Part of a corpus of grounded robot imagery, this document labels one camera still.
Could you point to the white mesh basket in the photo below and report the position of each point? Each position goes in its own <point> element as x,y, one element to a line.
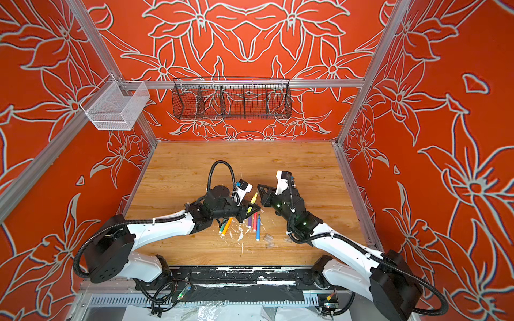
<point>116,106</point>

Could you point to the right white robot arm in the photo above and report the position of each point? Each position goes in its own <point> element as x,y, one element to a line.
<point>383,278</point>

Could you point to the black wire basket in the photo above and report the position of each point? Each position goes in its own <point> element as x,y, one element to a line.
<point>250,102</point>

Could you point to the green pen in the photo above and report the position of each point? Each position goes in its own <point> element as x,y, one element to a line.
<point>222,227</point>

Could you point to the orange pen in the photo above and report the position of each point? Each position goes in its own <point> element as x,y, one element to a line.
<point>226,227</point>

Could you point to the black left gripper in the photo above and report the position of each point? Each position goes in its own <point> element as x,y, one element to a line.
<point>243,213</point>

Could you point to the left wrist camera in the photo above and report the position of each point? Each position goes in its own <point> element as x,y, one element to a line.
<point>242,188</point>

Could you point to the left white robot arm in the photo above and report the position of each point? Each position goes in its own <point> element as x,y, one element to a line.
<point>112,250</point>

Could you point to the white cable duct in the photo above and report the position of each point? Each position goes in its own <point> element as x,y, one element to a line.
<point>139,300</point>

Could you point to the right aluminium frame post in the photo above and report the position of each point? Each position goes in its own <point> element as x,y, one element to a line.
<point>385,42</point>

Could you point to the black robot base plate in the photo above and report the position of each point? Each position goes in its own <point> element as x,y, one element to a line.
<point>237,283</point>

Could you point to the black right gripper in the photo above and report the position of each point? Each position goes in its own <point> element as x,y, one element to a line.
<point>266,198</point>

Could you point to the yellow pen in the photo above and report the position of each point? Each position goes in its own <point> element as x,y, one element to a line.
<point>252,202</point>

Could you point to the pink pen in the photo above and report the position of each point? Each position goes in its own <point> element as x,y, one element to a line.
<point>255,223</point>

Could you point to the left aluminium frame rail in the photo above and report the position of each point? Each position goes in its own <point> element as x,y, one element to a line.
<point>17,190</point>

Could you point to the blue pen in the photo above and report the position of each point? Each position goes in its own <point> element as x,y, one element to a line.
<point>258,227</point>

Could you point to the horizontal aluminium frame rail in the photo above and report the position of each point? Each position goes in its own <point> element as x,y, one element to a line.
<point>293,84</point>

